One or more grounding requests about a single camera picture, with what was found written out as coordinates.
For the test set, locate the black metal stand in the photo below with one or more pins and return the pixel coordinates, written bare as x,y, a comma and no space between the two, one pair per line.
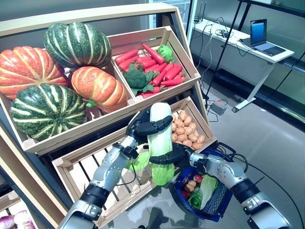
223,47

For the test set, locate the red apple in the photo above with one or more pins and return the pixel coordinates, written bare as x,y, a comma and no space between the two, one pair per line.
197,178

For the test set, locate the open grey laptop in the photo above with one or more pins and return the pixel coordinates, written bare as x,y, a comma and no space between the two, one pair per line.
258,31

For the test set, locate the large orange ribbed pumpkin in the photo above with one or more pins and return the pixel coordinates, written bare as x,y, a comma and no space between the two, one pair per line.
26,71

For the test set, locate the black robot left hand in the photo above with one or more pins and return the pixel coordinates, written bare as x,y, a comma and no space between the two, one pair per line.
139,126

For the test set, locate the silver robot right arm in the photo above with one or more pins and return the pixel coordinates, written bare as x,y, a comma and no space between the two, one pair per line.
226,170

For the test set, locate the pink onion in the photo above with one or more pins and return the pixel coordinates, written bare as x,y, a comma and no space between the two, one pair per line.
22,218
6,221

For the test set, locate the wooden display rack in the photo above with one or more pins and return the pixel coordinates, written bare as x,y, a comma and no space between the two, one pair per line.
95,13

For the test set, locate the red tomato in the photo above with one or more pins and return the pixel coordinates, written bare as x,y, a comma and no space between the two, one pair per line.
185,195

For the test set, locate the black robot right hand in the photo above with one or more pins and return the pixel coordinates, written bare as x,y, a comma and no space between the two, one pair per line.
183,156

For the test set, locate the dark green broccoli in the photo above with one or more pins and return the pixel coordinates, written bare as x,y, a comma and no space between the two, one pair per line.
137,78

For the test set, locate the small orange ribbed pumpkin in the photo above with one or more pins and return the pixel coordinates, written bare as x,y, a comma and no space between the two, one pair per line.
102,88

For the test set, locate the black router with antennas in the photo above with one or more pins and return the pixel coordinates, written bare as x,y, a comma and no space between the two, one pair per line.
197,19

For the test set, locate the brown potato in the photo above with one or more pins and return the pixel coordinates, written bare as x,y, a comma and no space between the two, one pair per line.
174,118
187,143
192,126
188,189
191,184
182,115
188,130
174,137
179,123
201,138
196,145
188,120
174,127
182,137
193,138
180,130

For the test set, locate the green striped pumpkin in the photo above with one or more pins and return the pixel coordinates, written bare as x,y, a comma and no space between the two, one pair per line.
78,45
47,112

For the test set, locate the white desk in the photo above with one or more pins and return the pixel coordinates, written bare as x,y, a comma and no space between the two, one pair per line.
238,62

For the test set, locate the grey power strip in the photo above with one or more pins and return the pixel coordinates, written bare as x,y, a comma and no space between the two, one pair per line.
218,108

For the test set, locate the orange-red carrot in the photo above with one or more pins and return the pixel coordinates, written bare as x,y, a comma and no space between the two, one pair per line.
153,53
153,69
147,64
126,56
128,63
172,82
147,95
164,74
174,72

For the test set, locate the green round lettuce head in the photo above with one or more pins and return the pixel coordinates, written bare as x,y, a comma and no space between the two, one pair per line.
165,53

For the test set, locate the napa cabbage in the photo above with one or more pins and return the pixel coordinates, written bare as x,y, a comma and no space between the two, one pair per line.
196,200
209,188
159,145

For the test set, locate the blue plastic shopping basket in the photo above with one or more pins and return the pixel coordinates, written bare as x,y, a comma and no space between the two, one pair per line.
209,215

